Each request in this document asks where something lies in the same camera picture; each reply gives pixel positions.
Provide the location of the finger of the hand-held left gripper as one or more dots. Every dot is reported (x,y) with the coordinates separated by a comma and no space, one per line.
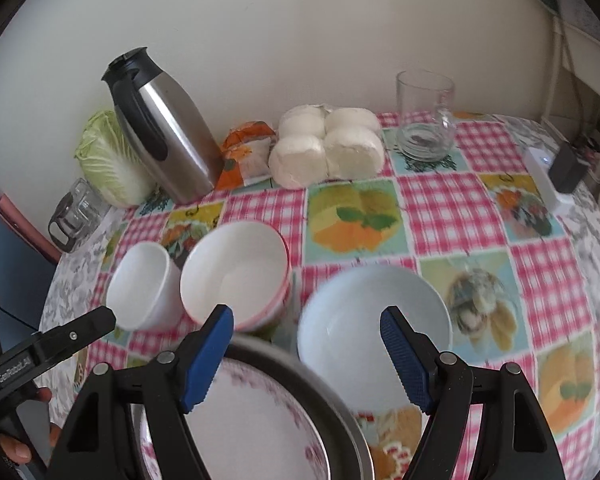
(75,335)

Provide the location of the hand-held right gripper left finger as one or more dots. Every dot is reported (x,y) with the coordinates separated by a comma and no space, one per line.
(205,360)

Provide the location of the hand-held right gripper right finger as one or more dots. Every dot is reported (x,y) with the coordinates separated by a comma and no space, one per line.
(405,355)

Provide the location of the pale blue bowl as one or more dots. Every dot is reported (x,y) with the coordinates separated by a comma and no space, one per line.
(355,320)

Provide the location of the pink floral round plate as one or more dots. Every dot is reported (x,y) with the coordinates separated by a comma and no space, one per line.
(260,420)

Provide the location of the small white bowl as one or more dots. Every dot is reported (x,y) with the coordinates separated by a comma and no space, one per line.
(140,280)

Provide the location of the strawberry print bowl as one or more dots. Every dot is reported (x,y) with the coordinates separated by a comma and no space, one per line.
(235,270)

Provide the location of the round steel plate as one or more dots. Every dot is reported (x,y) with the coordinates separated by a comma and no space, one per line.
(330,425)

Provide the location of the person's left hand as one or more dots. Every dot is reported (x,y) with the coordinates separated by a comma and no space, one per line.
(17,450)

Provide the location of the blue pink-edged chair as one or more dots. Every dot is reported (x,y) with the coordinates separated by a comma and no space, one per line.
(10,260)

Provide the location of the clear glass tumbler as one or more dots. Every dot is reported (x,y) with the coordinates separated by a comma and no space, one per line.
(87,200)

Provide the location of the pink checked printed tablecloth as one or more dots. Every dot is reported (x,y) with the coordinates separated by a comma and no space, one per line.
(455,210)

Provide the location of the napa cabbage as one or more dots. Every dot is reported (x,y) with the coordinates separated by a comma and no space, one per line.
(105,160)

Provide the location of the orange snack packet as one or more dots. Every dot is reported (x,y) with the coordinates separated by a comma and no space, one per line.
(240,160)

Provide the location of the clear glass mug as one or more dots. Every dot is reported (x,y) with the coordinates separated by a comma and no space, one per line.
(420,135)

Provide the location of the steel thermos jug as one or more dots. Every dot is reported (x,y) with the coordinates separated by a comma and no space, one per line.
(175,135)

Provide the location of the black charger adapter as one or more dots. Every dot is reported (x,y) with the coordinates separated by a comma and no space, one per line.
(565,167)

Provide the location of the white wooden chair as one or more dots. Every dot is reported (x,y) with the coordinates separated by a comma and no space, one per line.
(595,50)

